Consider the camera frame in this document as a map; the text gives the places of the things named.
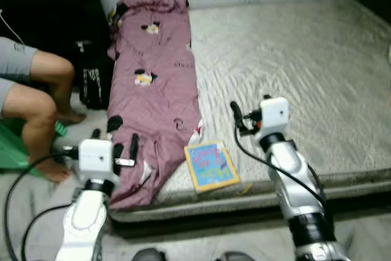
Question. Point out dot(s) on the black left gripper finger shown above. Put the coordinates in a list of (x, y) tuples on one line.
[(96, 134), (133, 148)]

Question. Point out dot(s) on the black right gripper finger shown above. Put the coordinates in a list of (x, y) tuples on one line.
[(236, 115)]

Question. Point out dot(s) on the colourful children's book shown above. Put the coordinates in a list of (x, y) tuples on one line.
[(211, 166)]

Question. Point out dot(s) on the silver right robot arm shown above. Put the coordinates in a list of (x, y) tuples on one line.
[(293, 181)]

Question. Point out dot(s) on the black bag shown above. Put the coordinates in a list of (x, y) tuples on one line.
[(95, 84)]

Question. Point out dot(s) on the person in grey shorts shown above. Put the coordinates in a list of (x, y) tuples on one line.
[(36, 108)]

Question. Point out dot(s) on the white quilted mattress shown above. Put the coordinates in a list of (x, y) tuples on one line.
[(293, 59)]

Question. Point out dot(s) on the green plastic stool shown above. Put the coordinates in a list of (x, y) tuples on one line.
[(12, 151)]

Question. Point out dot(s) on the pink cartoon print blanket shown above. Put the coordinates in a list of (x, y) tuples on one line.
[(153, 59)]

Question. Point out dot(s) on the grey left robot leg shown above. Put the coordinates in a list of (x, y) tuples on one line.
[(148, 255)]

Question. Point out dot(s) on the grey robot leg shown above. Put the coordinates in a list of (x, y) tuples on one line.
[(148, 255), (233, 256)]

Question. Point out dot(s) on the grey right robot leg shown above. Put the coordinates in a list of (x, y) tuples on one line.
[(233, 256)]

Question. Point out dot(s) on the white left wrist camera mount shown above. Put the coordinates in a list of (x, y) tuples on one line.
[(96, 158)]

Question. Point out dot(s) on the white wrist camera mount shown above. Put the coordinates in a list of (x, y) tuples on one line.
[(275, 114), (96, 158)]

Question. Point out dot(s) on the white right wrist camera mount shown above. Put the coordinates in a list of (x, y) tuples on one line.
[(275, 114)]

